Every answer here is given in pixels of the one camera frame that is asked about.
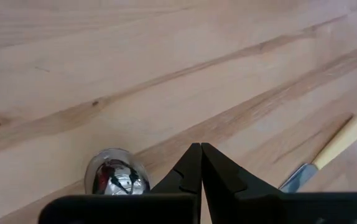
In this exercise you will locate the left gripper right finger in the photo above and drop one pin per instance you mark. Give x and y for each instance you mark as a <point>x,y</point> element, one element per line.
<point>259,208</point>

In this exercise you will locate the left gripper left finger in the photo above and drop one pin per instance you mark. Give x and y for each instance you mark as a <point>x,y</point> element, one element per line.
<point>166,208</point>

